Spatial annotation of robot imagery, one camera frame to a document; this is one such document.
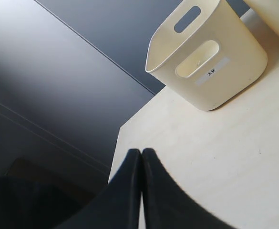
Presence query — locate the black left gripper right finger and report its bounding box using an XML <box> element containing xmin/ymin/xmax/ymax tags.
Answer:
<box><xmin>142</xmin><ymin>148</ymin><xmax>227</xmax><ymax>229</ymax></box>

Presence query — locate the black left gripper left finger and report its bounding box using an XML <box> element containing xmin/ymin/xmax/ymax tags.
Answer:
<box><xmin>56</xmin><ymin>149</ymin><xmax>142</xmax><ymax>229</ymax></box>

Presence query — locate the cream left storage bin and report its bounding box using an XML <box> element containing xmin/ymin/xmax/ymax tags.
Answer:
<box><xmin>145</xmin><ymin>0</ymin><xmax>268</xmax><ymax>111</ymax></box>

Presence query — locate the cream storage bin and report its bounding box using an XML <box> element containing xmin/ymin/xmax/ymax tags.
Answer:
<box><xmin>244</xmin><ymin>0</ymin><xmax>279</xmax><ymax>36</ymax></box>
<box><xmin>145</xmin><ymin>0</ymin><xmax>268</xmax><ymax>111</ymax></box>

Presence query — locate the cream middle storage bin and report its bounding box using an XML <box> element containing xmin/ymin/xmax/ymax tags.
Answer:
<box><xmin>244</xmin><ymin>0</ymin><xmax>279</xmax><ymax>36</ymax></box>

